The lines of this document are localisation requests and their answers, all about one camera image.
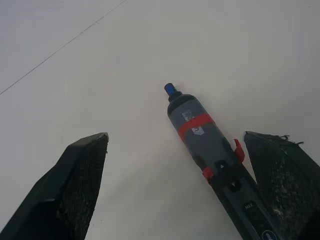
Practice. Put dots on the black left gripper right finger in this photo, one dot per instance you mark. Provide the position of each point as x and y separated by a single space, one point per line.
285 185

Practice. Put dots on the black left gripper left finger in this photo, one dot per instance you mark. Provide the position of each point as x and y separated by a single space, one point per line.
62 190

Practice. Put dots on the grey electric screwdriver red tape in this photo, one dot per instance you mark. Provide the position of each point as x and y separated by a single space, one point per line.
200 140

